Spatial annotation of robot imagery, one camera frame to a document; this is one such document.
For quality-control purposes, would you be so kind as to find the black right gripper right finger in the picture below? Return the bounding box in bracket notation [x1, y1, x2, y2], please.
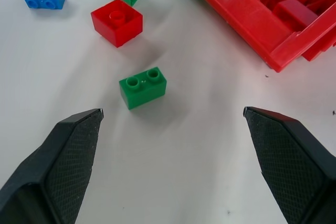
[243, 106, 336, 224]

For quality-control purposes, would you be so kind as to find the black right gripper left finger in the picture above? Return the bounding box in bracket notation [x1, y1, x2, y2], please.
[0, 108, 104, 224]

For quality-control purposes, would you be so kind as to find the green two-stud building brick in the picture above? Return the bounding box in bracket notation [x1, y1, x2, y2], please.
[119, 66, 168, 111]

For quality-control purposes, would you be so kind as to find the red plastic tray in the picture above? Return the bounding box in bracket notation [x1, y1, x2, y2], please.
[191, 0, 336, 73]

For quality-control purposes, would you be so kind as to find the red hollow building brick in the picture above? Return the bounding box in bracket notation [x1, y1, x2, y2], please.
[90, 0, 144, 49]

